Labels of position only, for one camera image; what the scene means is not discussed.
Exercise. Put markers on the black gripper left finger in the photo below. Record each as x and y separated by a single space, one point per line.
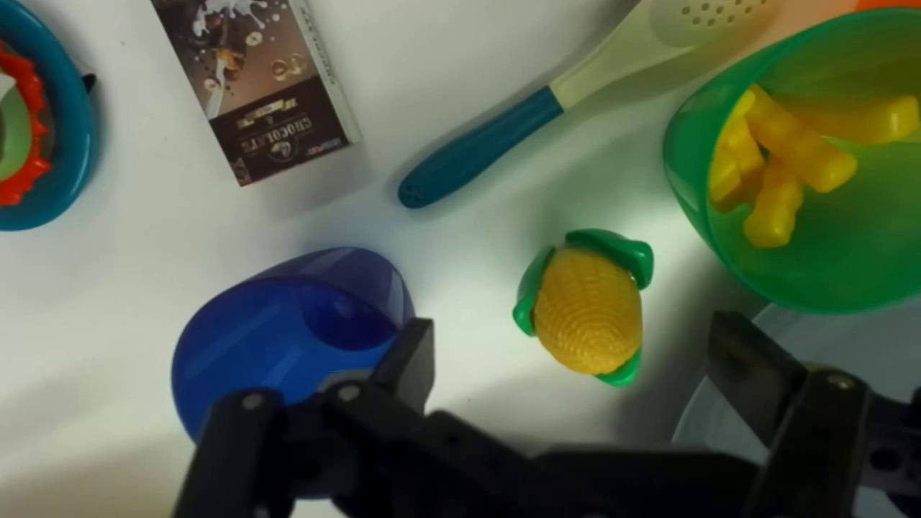
267 461

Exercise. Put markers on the translucent blue cup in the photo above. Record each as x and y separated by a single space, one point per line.
259 336

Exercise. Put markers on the green plastic cup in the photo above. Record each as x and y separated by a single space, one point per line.
836 274

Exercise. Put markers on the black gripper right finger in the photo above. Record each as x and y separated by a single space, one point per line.
816 435

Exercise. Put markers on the yellow and green toy corn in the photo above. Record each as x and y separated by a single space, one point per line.
584 306

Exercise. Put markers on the small teal plate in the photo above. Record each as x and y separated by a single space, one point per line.
75 146

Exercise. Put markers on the yellow toy fries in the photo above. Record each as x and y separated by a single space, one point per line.
795 153

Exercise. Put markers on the brown chocolate carton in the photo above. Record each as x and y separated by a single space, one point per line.
267 106

